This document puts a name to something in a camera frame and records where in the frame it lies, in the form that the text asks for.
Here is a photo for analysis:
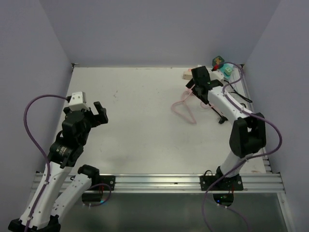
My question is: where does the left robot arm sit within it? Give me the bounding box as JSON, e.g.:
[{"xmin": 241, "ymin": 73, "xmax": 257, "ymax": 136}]
[{"xmin": 8, "ymin": 101, "xmax": 112, "ymax": 232}]

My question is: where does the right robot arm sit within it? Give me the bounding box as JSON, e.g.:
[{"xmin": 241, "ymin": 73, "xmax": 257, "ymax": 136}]
[{"xmin": 186, "ymin": 66, "xmax": 266, "ymax": 190}]

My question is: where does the beige power strip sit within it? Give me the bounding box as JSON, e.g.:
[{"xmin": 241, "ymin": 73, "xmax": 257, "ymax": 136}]
[{"xmin": 183, "ymin": 70, "xmax": 193, "ymax": 80}]

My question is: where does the dark green cube charger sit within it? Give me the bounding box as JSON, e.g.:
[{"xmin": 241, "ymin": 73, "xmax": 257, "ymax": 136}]
[{"xmin": 212, "ymin": 56, "xmax": 225, "ymax": 69}]

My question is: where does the teal power strip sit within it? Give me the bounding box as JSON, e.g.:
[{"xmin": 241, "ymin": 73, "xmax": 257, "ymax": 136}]
[{"xmin": 219, "ymin": 63, "xmax": 234, "ymax": 81}]

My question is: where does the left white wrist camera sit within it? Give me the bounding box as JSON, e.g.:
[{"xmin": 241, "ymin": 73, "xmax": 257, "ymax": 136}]
[{"xmin": 69, "ymin": 91, "xmax": 89, "ymax": 111}]

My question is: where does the black coiled cable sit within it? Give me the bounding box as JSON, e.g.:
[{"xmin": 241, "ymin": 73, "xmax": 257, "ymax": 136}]
[{"xmin": 212, "ymin": 84, "xmax": 253, "ymax": 125}]

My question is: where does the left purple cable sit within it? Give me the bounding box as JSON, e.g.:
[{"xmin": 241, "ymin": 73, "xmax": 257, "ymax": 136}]
[{"xmin": 23, "ymin": 94, "xmax": 70, "ymax": 232}]

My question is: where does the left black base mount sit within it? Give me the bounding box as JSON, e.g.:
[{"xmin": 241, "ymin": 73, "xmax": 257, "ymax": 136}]
[{"xmin": 97, "ymin": 175, "xmax": 116, "ymax": 191}]

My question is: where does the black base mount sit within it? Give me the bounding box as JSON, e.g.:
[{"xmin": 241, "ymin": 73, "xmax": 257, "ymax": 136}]
[
  {"xmin": 199, "ymin": 168, "xmax": 244, "ymax": 191},
  {"xmin": 97, "ymin": 175, "xmax": 116, "ymax": 191}
]

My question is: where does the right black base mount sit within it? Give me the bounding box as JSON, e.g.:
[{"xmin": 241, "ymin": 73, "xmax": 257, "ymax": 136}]
[{"xmin": 199, "ymin": 168, "xmax": 244, "ymax": 191}]

